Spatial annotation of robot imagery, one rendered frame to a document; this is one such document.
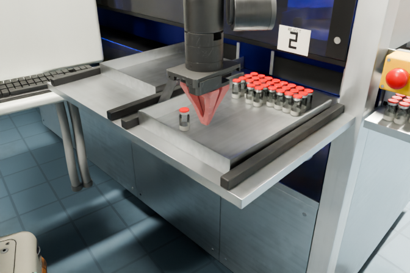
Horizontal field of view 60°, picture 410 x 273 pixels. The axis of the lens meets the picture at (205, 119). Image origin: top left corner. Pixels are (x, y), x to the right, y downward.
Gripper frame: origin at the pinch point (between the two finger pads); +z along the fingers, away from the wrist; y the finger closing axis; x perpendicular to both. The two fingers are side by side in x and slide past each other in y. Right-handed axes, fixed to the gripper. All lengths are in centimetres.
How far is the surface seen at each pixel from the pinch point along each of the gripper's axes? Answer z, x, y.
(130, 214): 97, 86, 35
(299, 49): -2.6, 5.2, 37.8
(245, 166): 7.5, -6.6, 2.8
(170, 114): 9.0, 19.6, 9.1
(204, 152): 7.2, 1.0, 0.8
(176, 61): 9, 47, 35
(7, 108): 17, 70, -10
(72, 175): 69, 99, 16
